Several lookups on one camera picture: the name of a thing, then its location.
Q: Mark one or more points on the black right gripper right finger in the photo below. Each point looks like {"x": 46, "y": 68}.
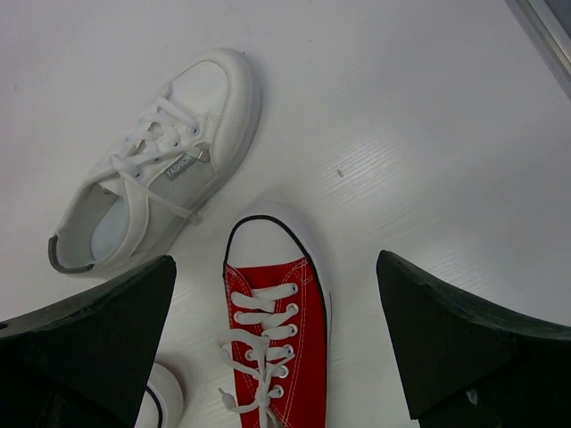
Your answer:
{"x": 467, "y": 362}

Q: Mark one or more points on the aluminium front mounting rail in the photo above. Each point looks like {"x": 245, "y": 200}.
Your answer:
{"x": 547, "y": 25}

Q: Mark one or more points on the red sneaker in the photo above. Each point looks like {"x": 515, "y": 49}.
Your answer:
{"x": 279, "y": 316}
{"x": 162, "y": 405}

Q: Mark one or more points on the white sneaker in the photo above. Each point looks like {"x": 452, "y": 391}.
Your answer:
{"x": 183, "y": 147}

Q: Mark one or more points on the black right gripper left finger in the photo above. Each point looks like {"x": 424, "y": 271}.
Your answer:
{"x": 85, "y": 361}

